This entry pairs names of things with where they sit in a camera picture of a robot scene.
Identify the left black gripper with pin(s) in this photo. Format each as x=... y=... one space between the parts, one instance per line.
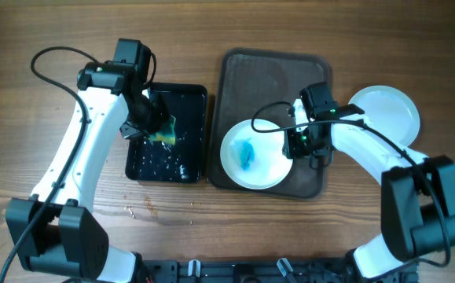
x=162 y=115

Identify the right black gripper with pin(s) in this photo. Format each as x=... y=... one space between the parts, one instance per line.
x=293 y=149

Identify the green yellow sponge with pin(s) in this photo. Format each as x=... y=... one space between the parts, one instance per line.
x=166 y=133

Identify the white plate top stained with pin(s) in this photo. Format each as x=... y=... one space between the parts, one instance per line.
x=251 y=154

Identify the white plate stained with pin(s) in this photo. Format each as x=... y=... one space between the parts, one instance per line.
x=393 y=112
x=251 y=154

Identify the white plate bottom stained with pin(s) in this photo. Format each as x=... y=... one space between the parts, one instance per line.
x=393 y=112

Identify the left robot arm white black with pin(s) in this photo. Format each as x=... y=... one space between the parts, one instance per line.
x=54 y=230

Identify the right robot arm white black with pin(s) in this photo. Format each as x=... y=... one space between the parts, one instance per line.
x=417 y=192

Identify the black rectangular water tray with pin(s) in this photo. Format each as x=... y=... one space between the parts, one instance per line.
x=156 y=161

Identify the brown serving tray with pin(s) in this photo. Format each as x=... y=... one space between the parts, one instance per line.
x=250 y=79

